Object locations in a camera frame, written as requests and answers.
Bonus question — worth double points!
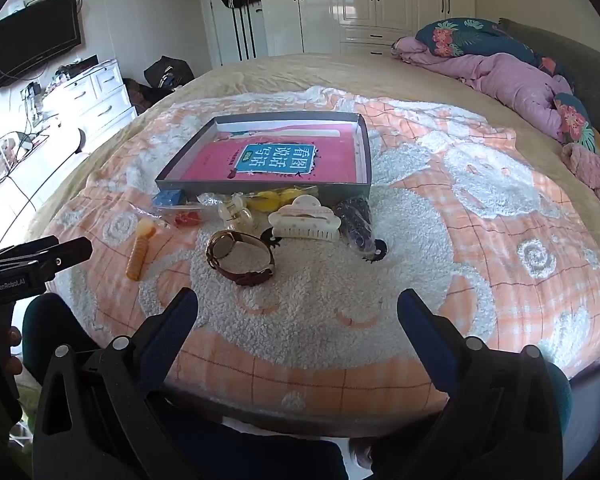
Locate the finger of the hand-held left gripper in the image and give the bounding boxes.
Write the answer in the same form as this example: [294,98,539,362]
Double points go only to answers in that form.
[0,236,93,281]

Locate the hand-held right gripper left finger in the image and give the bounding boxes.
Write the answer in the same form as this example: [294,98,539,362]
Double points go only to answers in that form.
[32,287,201,480]

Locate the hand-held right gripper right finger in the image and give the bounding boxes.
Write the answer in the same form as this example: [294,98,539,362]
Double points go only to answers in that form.
[397,289,566,480]

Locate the orange spiral hair curler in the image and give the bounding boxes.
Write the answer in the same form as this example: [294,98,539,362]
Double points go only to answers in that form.
[126,222,157,281]

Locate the grey shallow box tray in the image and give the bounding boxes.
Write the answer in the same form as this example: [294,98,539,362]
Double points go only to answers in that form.
[155,112,373,201]

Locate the large white hair claw clip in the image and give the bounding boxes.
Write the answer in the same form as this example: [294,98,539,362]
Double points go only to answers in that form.
[267,195,342,242]

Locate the person's left hand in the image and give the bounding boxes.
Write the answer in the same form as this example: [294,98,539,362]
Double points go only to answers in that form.
[7,326,25,376]

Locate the person's legs in dark pants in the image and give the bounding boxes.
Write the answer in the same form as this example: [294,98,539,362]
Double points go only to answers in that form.
[22,292,573,480]

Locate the white desk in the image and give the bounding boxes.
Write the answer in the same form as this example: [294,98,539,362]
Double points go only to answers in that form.
[0,127,88,221]

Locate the orange white fleece blanket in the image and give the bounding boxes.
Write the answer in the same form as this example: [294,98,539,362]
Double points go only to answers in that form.
[45,85,600,418]

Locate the red earrings clear packet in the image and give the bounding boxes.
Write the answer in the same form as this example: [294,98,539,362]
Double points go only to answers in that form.
[165,208,203,228]

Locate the blue plastic packet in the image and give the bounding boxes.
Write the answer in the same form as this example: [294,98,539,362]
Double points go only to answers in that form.
[152,189,188,208]

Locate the pearl hair claw clip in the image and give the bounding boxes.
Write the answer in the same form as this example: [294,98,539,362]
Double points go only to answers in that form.
[217,195,255,231]

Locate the yellow round hair accessory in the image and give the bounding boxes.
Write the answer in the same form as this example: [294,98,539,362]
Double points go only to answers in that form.
[247,186,303,212]

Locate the white drawer dresser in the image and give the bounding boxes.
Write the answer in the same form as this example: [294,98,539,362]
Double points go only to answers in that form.
[22,59,138,146]

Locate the dark clothes pile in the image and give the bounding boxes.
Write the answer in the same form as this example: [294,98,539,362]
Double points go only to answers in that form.
[122,78,176,116]

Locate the pink book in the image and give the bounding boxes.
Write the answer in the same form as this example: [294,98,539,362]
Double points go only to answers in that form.
[180,127,361,183]

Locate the black flat television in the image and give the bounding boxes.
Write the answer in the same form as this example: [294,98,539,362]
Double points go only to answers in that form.
[0,0,83,92]

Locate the black duffel bag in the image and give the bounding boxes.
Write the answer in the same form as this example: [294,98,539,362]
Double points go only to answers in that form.
[144,56,196,92]

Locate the pink fuzzy blanket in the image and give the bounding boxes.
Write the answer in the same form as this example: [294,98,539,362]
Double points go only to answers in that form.
[560,142,600,221]

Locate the floral teal pillow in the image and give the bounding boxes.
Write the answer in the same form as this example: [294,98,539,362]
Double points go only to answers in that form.
[552,92,600,156]
[414,17,546,68]

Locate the purple quilt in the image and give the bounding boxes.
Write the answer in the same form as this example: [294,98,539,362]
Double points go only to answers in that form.
[391,36,576,145]

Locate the beige bed sheet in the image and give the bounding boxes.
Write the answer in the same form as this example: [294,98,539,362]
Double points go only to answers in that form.
[30,52,600,376]

